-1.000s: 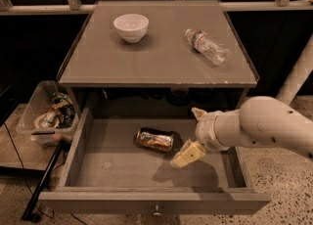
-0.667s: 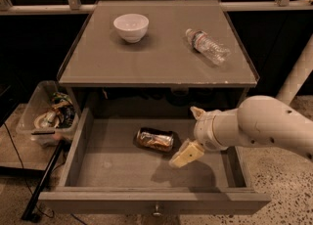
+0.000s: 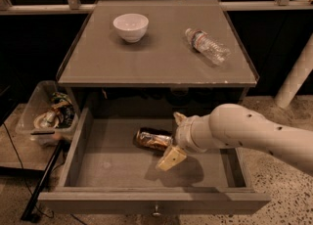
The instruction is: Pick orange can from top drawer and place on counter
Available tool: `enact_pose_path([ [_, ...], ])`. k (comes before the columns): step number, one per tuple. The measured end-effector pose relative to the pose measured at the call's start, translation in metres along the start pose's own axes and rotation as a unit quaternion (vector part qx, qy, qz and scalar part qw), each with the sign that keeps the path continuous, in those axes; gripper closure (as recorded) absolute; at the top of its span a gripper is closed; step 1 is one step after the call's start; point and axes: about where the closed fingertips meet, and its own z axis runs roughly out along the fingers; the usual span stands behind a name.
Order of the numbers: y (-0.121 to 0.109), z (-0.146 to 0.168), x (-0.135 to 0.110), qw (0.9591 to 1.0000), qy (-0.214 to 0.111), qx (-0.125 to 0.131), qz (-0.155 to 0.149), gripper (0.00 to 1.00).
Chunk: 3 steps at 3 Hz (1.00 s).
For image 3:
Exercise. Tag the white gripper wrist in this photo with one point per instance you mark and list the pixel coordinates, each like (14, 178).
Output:
(183, 134)

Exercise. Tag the orange soda can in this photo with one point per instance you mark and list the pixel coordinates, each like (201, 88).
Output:
(151, 138)

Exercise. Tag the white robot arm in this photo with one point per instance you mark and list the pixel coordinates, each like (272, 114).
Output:
(231, 126)

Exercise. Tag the grey cabinet with counter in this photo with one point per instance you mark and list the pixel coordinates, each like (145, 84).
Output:
(162, 58)

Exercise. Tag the open grey top drawer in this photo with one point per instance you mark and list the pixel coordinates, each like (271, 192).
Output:
(105, 172)

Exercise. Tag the metal drawer knob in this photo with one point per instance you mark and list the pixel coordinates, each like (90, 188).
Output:
(156, 212)

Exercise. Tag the clear plastic water bottle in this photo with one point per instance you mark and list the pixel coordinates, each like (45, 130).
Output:
(199, 40)

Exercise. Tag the clutter inside plastic bin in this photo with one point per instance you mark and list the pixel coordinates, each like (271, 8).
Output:
(60, 115)

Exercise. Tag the white ceramic bowl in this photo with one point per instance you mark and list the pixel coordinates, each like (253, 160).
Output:
(131, 27)

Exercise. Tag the clear plastic storage bin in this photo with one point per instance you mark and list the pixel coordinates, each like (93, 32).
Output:
(39, 103)

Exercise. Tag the black metal stand leg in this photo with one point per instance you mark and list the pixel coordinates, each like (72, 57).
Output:
(44, 177)

